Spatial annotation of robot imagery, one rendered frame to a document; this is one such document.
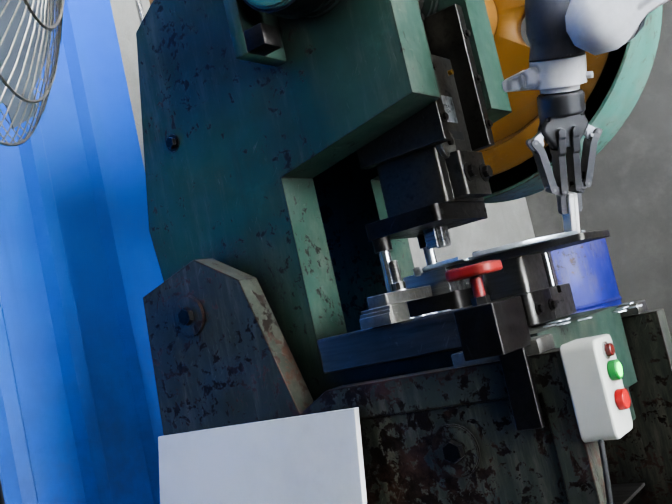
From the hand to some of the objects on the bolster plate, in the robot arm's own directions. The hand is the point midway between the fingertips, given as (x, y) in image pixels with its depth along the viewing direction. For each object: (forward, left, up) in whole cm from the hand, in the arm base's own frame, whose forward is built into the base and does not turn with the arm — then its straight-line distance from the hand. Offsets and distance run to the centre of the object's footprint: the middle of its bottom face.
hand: (570, 212), depth 139 cm
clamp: (+26, +17, -12) cm, 33 cm away
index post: (+14, -18, -12) cm, 25 cm away
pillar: (+32, +9, -8) cm, 35 cm away
